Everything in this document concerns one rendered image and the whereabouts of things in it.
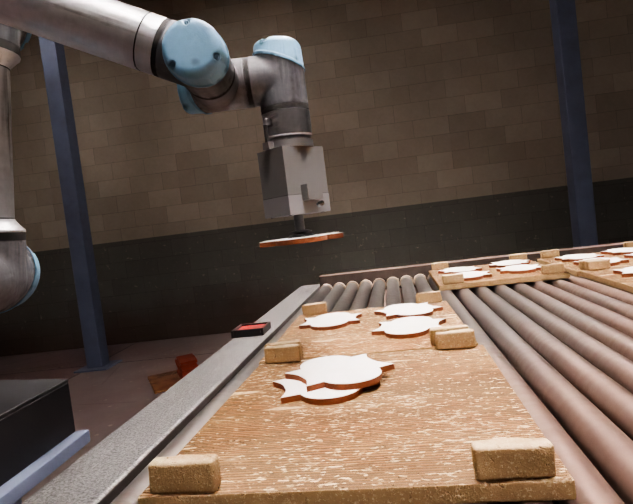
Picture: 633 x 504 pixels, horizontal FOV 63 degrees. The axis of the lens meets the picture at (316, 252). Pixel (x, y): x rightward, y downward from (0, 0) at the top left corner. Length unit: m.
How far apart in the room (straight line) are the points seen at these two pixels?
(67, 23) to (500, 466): 0.68
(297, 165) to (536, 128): 5.71
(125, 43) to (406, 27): 5.79
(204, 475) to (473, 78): 6.06
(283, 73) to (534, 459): 0.61
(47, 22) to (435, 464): 0.67
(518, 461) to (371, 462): 0.12
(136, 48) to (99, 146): 6.14
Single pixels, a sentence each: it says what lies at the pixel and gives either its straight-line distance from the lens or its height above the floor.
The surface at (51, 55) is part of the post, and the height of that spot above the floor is 3.09.
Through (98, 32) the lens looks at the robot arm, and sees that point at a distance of 0.75.
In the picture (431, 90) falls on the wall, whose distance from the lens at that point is 6.25.
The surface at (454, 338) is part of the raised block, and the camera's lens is 0.81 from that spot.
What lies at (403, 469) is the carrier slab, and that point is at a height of 0.94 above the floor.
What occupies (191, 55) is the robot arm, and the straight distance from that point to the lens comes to 0.68.
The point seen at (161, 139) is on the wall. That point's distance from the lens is 6.55.
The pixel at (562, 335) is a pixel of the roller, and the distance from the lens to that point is 0.98.
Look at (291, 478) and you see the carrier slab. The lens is 0.48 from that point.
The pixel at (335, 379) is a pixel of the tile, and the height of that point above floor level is 0.95.
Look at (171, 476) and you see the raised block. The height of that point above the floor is 0.95.
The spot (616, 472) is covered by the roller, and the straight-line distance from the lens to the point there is 0.53.
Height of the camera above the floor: 1.14
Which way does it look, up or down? 3 degrees down
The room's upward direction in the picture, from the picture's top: 7 degrees counter-clockwise
